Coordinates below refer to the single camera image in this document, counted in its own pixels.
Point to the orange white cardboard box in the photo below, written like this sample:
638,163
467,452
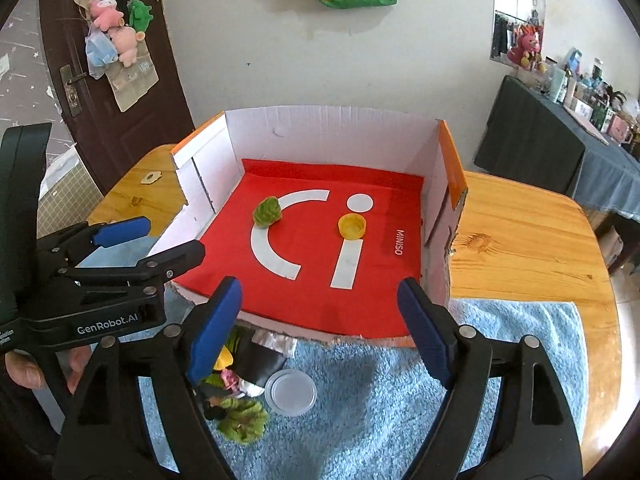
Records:
209,165

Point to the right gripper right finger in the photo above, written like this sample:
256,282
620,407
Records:
432,330

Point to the light blue towel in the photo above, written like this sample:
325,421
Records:
379,414

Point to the black haired boy figurine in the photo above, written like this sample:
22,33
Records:
211,400

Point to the dark cloth side table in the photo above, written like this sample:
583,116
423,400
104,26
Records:
532,140

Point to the yellow plastic lid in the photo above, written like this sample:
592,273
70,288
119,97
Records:
352,226

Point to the green pipe cleaner ball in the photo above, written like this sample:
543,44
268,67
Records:
244,421
267,212

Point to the red Miniso bag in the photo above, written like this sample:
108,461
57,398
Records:
300,271

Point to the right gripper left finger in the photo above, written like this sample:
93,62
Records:
207,327

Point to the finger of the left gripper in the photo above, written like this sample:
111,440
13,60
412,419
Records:
172,262
116,233

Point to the left hand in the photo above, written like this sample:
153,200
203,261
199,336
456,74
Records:
26,373

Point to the wooden flower coaster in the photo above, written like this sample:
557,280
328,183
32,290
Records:
151,177

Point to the dark wooden door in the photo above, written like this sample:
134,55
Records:
118,118

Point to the pink dragon plush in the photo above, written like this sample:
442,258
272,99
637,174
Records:
526,51

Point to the pink plush toys bunch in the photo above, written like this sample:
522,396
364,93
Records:
116,28

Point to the clutter of bottles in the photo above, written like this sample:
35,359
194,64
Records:
589,97

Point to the yellow pink fuzzy toy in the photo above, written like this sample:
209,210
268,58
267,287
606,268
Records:
223,377

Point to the wall mirror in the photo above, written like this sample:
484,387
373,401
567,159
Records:
509,17

